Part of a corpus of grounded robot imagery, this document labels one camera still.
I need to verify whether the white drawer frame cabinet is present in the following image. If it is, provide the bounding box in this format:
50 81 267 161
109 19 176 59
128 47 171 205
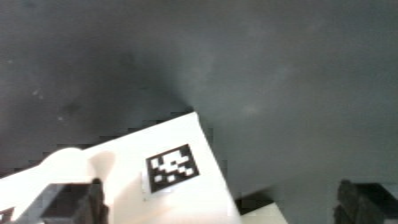
240 203 288 224

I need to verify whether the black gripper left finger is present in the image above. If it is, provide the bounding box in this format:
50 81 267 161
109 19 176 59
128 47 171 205
16 178 109 224

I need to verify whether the white drawer box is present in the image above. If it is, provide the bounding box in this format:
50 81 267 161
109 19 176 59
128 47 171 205
0 113 242 224

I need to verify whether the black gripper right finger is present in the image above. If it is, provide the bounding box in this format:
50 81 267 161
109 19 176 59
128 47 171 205
335 180 398 224

